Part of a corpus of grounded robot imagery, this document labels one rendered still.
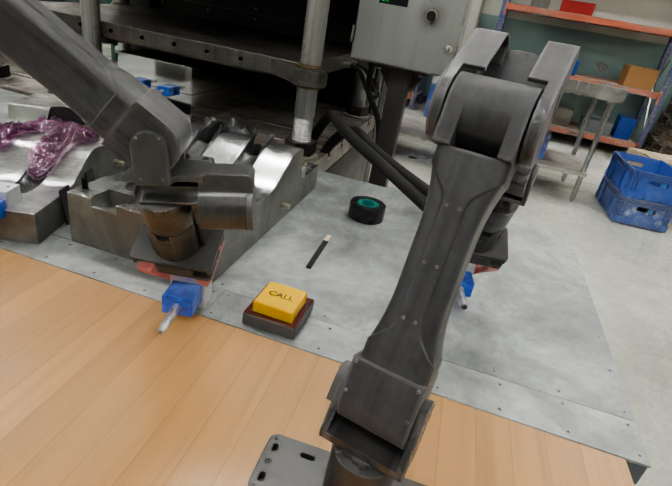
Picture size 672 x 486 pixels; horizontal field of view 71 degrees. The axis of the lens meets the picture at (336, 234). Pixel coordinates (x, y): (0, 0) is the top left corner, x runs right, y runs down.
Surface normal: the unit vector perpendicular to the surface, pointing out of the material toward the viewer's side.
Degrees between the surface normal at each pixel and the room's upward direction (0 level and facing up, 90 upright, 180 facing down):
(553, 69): 27
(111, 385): 0
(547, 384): 0
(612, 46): 90
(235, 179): 92
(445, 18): 90
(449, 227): 68
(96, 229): 90
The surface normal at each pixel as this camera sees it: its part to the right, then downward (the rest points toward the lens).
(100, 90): -0.04, 0.29
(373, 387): -0.39, -0.03
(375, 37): -0.29, 0.39
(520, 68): -0.29, -0.27
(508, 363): 0.15, -0.88
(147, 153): 0.08, 0.46
